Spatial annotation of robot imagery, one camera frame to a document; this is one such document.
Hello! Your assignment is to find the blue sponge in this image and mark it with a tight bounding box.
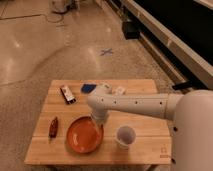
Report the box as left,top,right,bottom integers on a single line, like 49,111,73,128
81,84,96,94

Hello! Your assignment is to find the black box on floor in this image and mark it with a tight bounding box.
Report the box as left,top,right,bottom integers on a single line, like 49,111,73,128
122,22,140,39

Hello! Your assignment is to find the wooden table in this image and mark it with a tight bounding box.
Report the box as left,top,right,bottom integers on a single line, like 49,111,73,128
25,80,171,165

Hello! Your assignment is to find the brown red snack packet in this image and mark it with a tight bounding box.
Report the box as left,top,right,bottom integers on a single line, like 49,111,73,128
49,117,58,138

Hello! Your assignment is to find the orange ceramic bowl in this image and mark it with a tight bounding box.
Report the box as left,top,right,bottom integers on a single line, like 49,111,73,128
66,116,104,154

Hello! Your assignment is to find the translucent plastic cup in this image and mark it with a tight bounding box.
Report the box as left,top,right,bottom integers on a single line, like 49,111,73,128
115,125,136,149

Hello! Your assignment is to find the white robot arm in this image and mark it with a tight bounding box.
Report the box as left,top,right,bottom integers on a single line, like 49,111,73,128
87,84,213,171

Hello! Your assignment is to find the white machine base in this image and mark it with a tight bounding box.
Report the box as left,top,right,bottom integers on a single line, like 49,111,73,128
49,0,78,14

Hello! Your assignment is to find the long white bench rail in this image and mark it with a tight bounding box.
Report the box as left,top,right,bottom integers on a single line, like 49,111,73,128
94,0,213,98

